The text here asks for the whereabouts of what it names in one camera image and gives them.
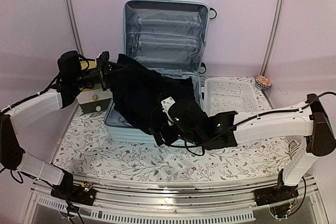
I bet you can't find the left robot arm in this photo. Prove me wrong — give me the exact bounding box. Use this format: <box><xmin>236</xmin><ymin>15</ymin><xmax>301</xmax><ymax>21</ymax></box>
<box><xmin>1</xmin><ymin>50</ymin><xmax>112</xmax><ymax>200</ymax></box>

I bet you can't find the patterned small bowl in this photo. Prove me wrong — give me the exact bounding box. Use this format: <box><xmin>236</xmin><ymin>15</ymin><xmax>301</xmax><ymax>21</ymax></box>
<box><xmin>255</xmin><ymin>75</ymin><xmax>271</xmax><ymax>90</ymax></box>

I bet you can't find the striped woven cup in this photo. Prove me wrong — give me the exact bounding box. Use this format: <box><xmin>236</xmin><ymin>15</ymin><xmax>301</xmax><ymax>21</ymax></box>
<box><xmin>288</xmin><ymin>140</ymin><xmax>300</xmax><ymax>159</ymax></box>

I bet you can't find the right wall aluminium post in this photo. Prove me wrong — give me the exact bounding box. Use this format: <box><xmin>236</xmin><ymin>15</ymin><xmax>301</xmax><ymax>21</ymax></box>
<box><xmin>260</xmin><ymin>0</ymin><xmax>285</xmax><ymax>76</ymax></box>

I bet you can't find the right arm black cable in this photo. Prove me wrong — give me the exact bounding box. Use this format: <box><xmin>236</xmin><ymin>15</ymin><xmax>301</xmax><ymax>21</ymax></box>
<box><xmin>167</xmin><ymin>126</ymin><xmax>237</xmax><ymax>157</ymax></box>

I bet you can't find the light blue hard-shell suitcase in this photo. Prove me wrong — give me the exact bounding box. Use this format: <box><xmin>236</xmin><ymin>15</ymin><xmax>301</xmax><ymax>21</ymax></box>
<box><xmin>104</xmin><ymin>0</ymin><xmax>212</xmax><ymax>145</ymax></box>

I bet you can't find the aluminium front rail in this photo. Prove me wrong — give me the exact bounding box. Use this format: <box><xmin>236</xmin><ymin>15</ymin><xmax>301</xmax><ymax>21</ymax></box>
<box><xmin>28</xmin><ymin>173</ymin><xmax>323</xmax><ymax>222</ymax></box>

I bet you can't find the yellow white drawer organizer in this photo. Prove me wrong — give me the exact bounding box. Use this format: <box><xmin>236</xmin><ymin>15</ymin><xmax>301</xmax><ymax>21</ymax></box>
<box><xmin>77</xmin><ymin>59</ymin><xmax>112</xmax><ymax>114</ymax></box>

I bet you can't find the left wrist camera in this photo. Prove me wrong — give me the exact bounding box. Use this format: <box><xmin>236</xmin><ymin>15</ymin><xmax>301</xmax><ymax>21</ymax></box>
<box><xmin>96</xmin><ymin>51</ymin><xmax>110</xmax><ymax>66</ymax></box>

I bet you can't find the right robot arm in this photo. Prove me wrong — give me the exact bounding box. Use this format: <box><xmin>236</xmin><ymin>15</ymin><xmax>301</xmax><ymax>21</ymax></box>
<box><xmin>149</xmin><ymin>94</ymin><xmax>335</xmax><ymax>206</ymax></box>

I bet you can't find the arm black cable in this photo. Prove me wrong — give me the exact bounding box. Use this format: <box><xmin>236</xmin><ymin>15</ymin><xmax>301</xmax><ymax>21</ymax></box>
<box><xmin>167</xmin><ymin>126</ymin><xmax>237</xmax><ymax>157</ymax></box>
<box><xmin>0</xmin><ymin>55</ymin><xmax>90</xmax><ymax>112</ymax></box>

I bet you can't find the floral white tablecloth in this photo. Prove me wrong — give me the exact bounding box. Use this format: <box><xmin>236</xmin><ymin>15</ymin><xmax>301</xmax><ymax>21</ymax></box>
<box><xmin>52</xmin><ymin>110</ymin><xmax>297</xmax><ymax>183</ymax></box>

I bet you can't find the white plastic mesh basket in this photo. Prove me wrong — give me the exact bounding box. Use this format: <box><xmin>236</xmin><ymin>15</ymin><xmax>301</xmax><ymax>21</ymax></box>
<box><xmin>203</xmin><ymin>78</ymin><xmax>261</xmax><ymax>116</ymax></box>

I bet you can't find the left wall aluminium post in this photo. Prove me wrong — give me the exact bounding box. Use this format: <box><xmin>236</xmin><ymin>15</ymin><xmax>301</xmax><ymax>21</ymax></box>
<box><xmin>64</xmin><ymin>0</ymin><xmax>83</xmax><ymax>55</ymax></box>

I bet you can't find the dark navy garment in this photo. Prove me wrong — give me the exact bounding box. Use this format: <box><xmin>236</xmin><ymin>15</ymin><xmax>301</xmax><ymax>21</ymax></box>
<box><xmin>109</xmin><ymin>54</ymin><xmax>195</xmax><ymax>135</ymax></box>

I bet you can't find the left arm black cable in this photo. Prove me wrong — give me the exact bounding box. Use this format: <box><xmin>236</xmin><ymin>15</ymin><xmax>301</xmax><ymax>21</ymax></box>
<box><xmin>0</xmin><ymin>55</ymin><xmax>90</xmax><ymax>112</ymax></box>

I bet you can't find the wall aluminium post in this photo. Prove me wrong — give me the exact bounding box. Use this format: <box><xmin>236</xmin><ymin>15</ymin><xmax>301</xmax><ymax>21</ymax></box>
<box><xmin>64</xmin><ymin>0</ymin><xmax>83</xmax><ymax>55</ymax></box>
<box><xmin>260</xmin><ymin>0</ymin><xmax>285</xmax><ymax>76</ymax></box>

